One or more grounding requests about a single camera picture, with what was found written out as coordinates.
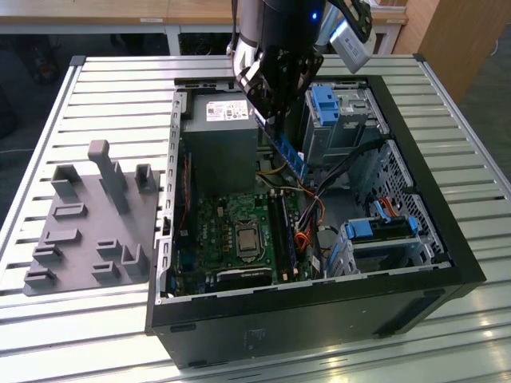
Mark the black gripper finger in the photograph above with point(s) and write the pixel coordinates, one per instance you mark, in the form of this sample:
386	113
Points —
255	85
305	72

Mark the blue RAM stick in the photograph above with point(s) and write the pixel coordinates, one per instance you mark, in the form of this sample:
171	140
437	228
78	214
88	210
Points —
293	157

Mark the RAM slot with white clip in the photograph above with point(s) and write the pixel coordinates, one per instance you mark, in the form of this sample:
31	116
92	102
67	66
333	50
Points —
275	239

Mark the metal drive cage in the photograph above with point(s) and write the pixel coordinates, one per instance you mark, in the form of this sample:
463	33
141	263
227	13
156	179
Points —
351	131

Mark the grey power supply unit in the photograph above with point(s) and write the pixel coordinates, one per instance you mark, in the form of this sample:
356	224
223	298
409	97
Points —
219	159

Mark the black table corner cap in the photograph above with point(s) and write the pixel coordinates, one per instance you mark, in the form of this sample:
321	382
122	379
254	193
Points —
419	58
77	60

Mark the green motherboard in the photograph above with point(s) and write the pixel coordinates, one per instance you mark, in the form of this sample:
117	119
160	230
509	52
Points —
235	207

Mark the silver CPU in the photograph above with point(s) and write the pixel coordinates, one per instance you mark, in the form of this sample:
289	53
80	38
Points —
246	240

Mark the white framed wooden desk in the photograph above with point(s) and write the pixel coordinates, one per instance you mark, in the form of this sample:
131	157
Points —
120	10

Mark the wooden cabinet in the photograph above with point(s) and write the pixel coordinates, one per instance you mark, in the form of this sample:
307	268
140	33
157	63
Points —
459	40

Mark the hard disk in blue carrier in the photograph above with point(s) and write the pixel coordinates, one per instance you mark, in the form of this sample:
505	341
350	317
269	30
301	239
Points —
359	231

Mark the black graphics card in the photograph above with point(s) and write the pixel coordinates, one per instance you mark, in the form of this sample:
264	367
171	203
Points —
243	277

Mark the metal disk bay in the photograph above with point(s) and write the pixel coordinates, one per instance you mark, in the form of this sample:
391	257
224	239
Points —
383	259

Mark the grey parts rack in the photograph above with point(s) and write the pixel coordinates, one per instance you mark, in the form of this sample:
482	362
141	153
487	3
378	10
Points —
92	223

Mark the black PC case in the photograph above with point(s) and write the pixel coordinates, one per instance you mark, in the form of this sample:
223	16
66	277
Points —
279	331

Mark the blue plastic drive bracket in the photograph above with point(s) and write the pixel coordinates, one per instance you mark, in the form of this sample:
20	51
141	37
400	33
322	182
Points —
323	103

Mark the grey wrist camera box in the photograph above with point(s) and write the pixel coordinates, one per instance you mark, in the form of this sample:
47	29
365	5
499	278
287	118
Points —
351	48

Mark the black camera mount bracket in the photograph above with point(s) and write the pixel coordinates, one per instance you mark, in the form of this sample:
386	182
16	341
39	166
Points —
359	16

